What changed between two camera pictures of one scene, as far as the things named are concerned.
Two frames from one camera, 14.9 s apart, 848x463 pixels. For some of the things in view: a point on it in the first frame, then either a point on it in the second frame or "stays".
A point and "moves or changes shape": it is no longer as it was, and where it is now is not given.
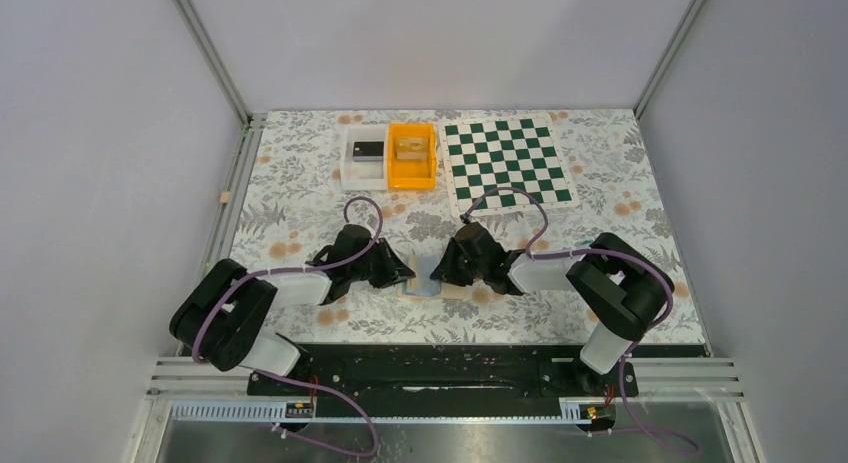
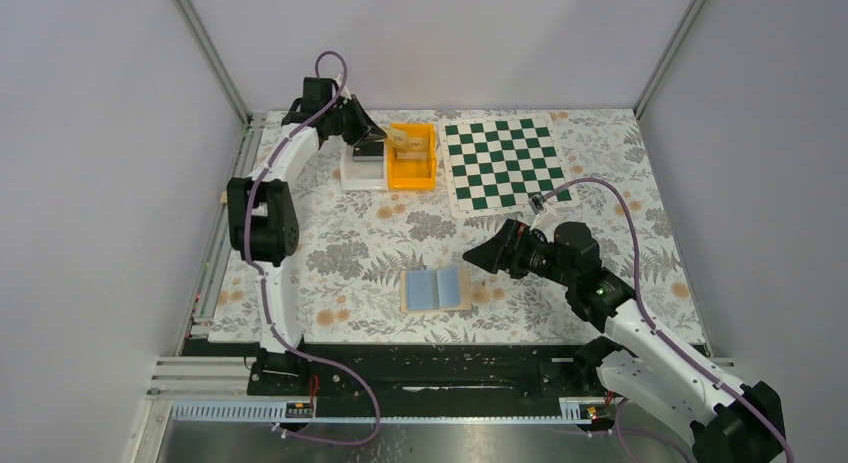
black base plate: x=443 y=377 stays
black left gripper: x=382 y=264 to x=357 y=119
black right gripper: x=460 y=266 to x=515 y=247
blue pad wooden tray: x=449 y=291 moves or changes shape
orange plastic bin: x=412 y=174 stays
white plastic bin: x=363 y=175 stays
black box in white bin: x=365 y=151 stays
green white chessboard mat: x=517 y=151 stays
